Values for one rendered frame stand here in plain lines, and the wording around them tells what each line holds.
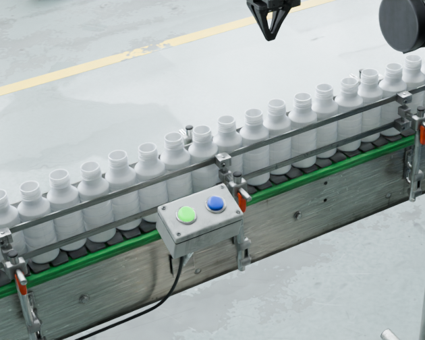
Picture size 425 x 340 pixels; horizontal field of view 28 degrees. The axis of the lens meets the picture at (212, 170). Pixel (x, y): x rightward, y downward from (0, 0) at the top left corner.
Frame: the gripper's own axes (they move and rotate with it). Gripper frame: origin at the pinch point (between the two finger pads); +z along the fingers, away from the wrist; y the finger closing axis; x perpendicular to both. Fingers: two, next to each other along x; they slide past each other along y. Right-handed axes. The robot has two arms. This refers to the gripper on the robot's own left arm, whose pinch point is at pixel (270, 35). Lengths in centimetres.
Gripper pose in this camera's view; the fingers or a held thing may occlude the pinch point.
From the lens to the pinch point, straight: 148.1
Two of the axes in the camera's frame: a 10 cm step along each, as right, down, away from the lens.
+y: 4.6, 5.0, -7.3
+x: 8.8, -3.1, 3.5
